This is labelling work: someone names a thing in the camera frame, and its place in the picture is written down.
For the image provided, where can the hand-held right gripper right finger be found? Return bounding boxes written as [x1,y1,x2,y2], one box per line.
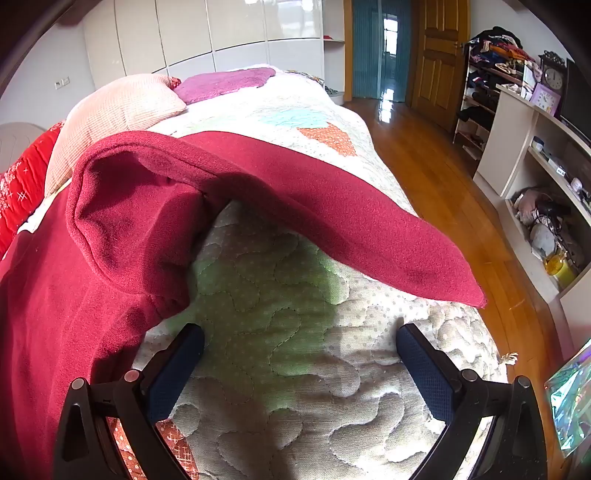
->
[396,323,550,480]

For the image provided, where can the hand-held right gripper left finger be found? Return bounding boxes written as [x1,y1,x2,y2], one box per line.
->
[53,323,206,480]

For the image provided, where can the dark red garment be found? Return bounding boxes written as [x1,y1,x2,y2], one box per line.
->
[0,130,488,480]

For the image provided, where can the pile of mixed clothes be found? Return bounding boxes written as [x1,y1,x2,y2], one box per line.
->
[468,27,539,68]

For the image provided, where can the patchwork bed quilt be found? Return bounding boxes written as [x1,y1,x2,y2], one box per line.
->
[41,65,518,480]

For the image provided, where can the iridescent box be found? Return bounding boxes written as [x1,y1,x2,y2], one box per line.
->
[545,339,591,457]

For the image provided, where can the yellow jar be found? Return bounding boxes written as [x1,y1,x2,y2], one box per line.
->
[545,254,578,286]

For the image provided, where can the pink soft bag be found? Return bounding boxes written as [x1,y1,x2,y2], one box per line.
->
[513,187,552,223]

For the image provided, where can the red floral duvet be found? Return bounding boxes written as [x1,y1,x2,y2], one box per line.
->
[0,120,65,257]

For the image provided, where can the white television cabinet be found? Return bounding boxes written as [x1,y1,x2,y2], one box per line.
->
[473,83,591,365]

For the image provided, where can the white storage rack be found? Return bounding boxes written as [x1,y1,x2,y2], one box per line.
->
[452,41,527,160]

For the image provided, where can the pink pillow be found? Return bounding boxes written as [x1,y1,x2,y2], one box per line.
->
[44,74,188,197]

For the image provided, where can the magenta fleece blanket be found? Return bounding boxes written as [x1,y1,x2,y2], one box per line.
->
[173,67,277,104]

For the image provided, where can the purple alarm clock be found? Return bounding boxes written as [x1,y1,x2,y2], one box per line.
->
[530,83,561,115]

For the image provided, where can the black television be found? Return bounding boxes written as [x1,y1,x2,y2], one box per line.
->
[558,58,591,139]

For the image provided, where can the wooden door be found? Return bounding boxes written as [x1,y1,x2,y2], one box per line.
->
[411,0,472,132]

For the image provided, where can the dark ornate clock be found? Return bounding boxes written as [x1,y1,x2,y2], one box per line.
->
[538,50,566,93]

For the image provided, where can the teal curtain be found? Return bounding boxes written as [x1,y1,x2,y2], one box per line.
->
[351,0,411,102]

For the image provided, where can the white glossy wardrobe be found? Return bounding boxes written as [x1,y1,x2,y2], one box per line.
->
[83,0,347,100]

